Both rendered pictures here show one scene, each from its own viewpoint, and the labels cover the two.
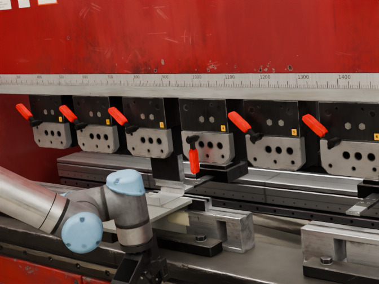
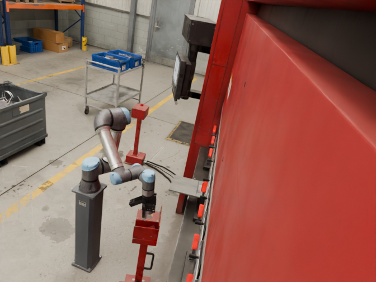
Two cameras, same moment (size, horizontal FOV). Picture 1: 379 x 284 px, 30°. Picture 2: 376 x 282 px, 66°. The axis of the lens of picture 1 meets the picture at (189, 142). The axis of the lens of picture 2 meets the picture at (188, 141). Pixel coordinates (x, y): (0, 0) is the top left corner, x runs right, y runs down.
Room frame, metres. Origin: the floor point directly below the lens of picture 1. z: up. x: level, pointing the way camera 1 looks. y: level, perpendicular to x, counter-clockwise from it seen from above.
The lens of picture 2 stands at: (0.76, -1.08, 2.14)
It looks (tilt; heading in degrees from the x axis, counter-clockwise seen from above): 27 degrees down; 54
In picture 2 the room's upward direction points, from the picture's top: 12 degrees clockwise
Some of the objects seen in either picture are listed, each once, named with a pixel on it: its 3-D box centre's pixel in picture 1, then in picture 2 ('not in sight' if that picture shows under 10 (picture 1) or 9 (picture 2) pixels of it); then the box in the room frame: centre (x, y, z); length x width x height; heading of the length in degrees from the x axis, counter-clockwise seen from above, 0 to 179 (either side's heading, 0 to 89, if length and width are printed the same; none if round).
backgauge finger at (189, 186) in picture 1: (206, 175); not in sight; (2.00, -0.04, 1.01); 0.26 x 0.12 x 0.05; 140
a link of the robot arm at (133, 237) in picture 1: (133, 231); (147, 190); (1.44, 0.14, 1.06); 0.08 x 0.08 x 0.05
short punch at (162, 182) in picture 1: (167, 170); not in sight; (1.89, 0.07, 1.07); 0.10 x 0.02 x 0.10; 50
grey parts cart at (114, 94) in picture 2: not in sight; (114, 86); (2.43, 3.61, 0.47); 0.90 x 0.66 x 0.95; 41
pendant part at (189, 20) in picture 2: not in sight; (191, 64); (2.36, 1.30, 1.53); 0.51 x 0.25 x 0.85; 66
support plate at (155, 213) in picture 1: (134, 212); (190, 186); (1.77, 0.16, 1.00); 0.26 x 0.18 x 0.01; 140
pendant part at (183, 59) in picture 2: not in sight; (181, 74); (2.26, 1.29, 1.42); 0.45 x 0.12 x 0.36; 66
